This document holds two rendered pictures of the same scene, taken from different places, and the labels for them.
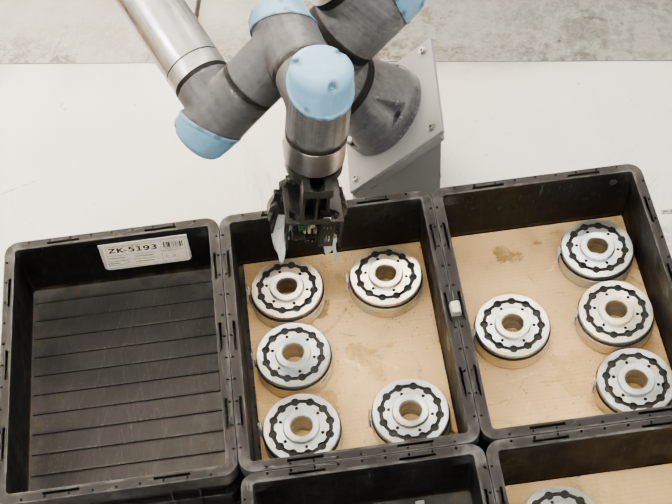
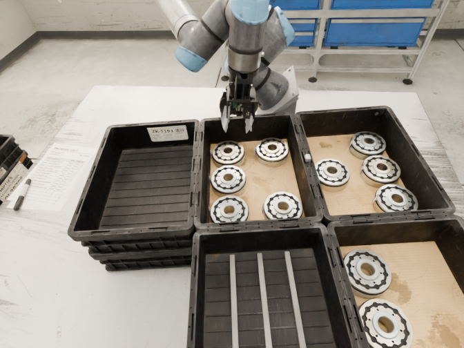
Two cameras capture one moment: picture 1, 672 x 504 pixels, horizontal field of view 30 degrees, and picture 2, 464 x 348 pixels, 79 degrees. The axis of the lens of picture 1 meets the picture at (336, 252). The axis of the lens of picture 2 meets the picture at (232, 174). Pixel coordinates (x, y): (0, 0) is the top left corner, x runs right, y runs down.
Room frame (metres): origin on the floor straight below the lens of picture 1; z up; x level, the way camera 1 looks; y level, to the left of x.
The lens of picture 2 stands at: (0.37, 0.02, 1.50)
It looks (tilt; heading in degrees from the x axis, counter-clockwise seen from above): 50 degrees down; 5
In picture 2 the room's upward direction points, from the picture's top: 5 degrees counter-clockwise
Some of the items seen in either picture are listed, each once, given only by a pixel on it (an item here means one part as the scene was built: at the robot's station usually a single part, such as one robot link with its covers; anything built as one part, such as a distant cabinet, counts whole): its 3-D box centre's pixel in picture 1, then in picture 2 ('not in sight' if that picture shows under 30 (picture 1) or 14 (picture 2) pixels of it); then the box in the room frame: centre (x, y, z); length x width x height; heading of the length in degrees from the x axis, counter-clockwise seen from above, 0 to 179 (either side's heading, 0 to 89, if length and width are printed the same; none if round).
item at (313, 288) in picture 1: (287, 288); (228, 152); (1.00, 0.07, 0.86); 0.10 x 0.10 x 0.01
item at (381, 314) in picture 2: not in sight; (385, 324); (0.50, -0.25, 0.86); 0.05 x 0.05 x 0.01
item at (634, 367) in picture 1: (636, 380); (397, 198); (0.80, -0.38, 0.86); 0.05 x 0.05 x 0.01
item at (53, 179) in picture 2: not in sight; (54, 173); (1.07, 0.76, 0.70); 0.33 x 0.23 x 0.01; 173
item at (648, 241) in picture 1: (562, 317); (355, 168); (0.90, -0.30, 0.87); 0.40 x 0.30 x 0.11; 2
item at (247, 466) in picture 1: (341, 325); (251, 163); (0.89, 0.00, 0.92); 0.40 x 0.30 x 0.02; 2
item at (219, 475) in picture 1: (115, 355); (144, 170); (0.88, 0.30, 0.92); 0.40 x 0.30 x 0.02; 2
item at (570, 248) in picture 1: (596, 248); (368, 142); (1.02, -0.37, 0.86); 0.10 x 0.10 x 0.01
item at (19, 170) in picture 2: not in sight; (16, 184); (1.26, 1.21, 0.41); 0.31 x 0.02 x 0.16; 173
